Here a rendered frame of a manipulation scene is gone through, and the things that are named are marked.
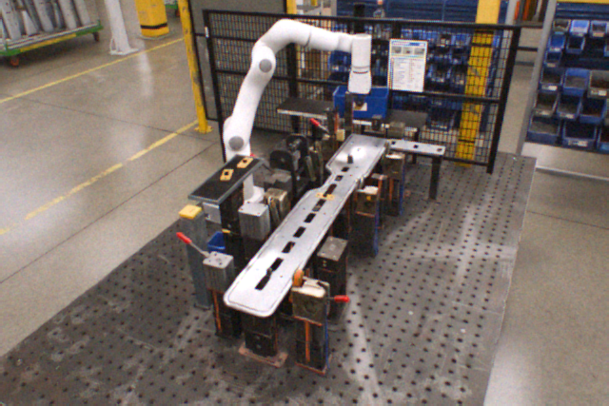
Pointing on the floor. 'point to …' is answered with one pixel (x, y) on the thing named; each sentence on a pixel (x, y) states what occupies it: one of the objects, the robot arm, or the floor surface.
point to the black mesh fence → (349, 72)
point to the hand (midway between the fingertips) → (359, 101)
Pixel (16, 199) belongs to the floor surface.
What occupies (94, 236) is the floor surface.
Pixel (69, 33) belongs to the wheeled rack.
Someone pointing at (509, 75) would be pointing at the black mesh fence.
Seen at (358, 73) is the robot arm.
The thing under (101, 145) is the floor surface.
